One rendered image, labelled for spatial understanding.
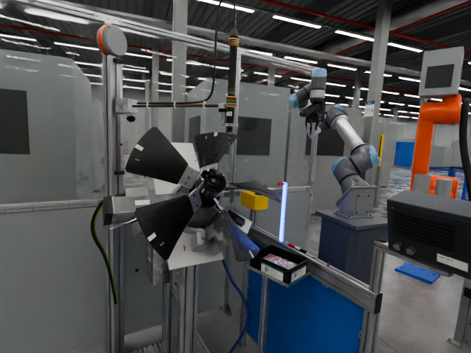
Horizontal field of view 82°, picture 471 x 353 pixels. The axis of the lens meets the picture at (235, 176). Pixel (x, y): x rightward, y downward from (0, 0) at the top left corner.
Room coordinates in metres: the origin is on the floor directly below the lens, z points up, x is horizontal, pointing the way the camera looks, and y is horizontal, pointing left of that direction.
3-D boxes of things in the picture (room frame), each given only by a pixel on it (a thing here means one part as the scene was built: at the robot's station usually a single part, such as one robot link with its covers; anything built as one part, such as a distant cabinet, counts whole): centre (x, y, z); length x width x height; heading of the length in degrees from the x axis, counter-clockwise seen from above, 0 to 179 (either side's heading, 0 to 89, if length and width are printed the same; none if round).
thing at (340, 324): (1.32, -0.32, 0.45); 0.82 x 0.02 x 0.66; 31
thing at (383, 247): (0.86, -0.60, 1.04); 0.24 x 0.03 x 0.03; 31
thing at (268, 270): (1.18, -0.22, 0.85); 0.22 x 0.17 x 0.07; 46
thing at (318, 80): (1.49, -0.41, 1.73); 0.09 x 0.08 x 0.11; 161
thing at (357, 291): (1.32, -0.32, 0.82); 0.90 x 0.04 x 0.08; 31
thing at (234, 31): (1.22, 0.04, 1.66); 0.04 x 0.04 x 0.46
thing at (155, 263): (1.40, 0.40, 0.73); 0.15 x 0.09 x 0.22; 31
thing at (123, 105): (1.48, 0.61, 1.55); 0.10 x 0.07 x 0.09; 66
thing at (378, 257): (0.95, -0.54, 0.96); 0.03 x 0.03 x 0.20; 31
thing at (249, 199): (1.66, -0.12, 1.02); 0.16 x 0.10 x 0.11; 31
